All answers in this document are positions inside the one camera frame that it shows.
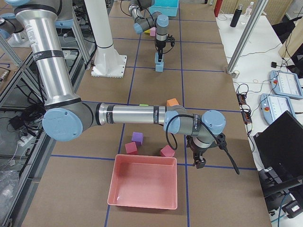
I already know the black water bottle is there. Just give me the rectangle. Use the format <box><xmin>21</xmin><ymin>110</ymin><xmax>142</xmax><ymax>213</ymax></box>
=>
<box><xmin>230</xmin><ymin>4</ymin><xmax>243</xmax><ymax>27</ymax></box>

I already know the black laptop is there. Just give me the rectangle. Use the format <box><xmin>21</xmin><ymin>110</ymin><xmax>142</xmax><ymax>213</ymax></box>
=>
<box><xmin>254</xmin><ymin>111</ymin><xmax>303</xmax><ymax>176</ymax></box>

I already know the light blue foam block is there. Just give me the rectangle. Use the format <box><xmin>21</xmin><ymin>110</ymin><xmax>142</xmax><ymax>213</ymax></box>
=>
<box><xmin>154</xmin><ymin>52</ymin><xmax>164</xmax><ymax>64</ymax></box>
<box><xmin>155</xmin><ymin>62</ymin><xmax>164</xmax><ymax>72</ymax></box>

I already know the pink plastic tray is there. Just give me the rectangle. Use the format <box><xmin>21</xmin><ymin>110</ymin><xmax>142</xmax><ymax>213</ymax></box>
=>
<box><xmin>107</xmin><ymin>154</ymin><xmax>178</xmax><ymax>210</ymax></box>

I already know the purple foam block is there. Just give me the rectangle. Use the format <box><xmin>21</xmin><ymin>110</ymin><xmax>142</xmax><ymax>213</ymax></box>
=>
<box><xmin>132</xmin><ymin>132</ymin><xmax>144</xmax><ymax>146</ymax></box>

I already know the orange black power adapter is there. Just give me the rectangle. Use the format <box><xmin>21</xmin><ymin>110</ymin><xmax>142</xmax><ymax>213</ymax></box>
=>
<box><xmin>237</xmin><ymin>94</ymin><xmax>246</xmax><ymax>105</ymax></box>

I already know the aluminium frame post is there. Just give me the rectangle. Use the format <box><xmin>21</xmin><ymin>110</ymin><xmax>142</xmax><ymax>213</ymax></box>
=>
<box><xmin>226</xmin><ymin>0</ymin><xmax>268</xmax><ymax>79</ymax></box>

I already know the orange foam block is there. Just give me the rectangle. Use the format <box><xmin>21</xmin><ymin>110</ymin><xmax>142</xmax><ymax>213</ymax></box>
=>
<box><xmin>166</xmin><ymin>98</ymin><xmax>179</xmax><ymax>106</ymax></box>

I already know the magenta foam block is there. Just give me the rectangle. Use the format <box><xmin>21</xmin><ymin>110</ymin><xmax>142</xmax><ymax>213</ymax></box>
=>
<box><xmin>160</xmin><ymin>145</ymin><xmax>175</xmax><ymax>157</ymax></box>
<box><xmin>125</xmin><ymin>142</ymin><xmax>138</xmax><ymax>155</ymax></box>

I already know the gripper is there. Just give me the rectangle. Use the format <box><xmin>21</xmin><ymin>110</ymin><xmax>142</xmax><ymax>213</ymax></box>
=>
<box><xmin>155</xmin><ymin>34</ymin><xmax>175</xmax><ymax>62</ymax></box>
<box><xmin>186</xmin><ymin>134</ymin><xmax>226</xmax><ymax>168</ymax></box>

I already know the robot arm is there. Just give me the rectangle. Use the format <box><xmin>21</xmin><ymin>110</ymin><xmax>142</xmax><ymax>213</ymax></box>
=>
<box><xmin>9</xmin><ymin>0</ymin><xmax>227</xmax><ymax>168</ymax></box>
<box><xmin>128</xmin><ymin>0</ymin><xmax>175</xmax><ymax>63</ymax></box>

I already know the teach pendant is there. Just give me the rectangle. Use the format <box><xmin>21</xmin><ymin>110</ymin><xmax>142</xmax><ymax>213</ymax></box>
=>
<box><xmin>269</xmin><ymin>70</ymin><xmax>303</xmax><ymax>99</ymax></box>
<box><xmin>260</xmin><ymin>93</ymin><xmax>296</xmax><ymax>124</ymax></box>

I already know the light blue plastic bin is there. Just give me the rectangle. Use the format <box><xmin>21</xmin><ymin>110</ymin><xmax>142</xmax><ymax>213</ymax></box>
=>
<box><xmin>149</xmin><ymin>0</ymin><xmax>179</xmax><ymax>17</ymax></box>

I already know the clear plastic bottle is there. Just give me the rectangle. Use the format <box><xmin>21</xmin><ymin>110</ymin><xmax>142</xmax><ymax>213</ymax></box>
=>
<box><xmin>244</xmin><ymin>1</ymin><xmax>254</xmax><ymax>18</ymax></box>

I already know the pale pink foam block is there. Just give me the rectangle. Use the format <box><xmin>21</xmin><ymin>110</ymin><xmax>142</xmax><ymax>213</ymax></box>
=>
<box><xmin>150</xmin><ymin>27</ymin><xmax>156</xmax><ymax>37</ymax></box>

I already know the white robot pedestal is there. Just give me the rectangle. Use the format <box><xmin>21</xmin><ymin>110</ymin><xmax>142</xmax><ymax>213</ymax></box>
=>
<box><xmin>85</xmin><ymin>0</ymin><xmax>127</xmax><ymax>78</ymax></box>

